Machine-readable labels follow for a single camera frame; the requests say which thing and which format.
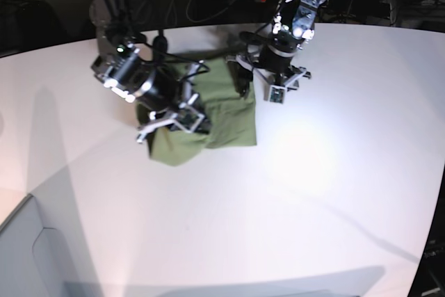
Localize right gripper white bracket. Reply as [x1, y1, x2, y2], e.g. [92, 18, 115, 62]
[136, 62, 211, 143]

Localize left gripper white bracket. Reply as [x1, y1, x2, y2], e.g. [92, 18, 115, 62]
[225, 54, 312, 104]

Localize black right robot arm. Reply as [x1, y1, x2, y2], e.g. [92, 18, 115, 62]
[91, 0, 211, 143]

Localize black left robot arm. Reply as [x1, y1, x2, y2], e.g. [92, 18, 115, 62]
[226, 0, 327, 104]

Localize green T-shirt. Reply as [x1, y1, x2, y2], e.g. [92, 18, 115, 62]
[147, 58, 257, 166]

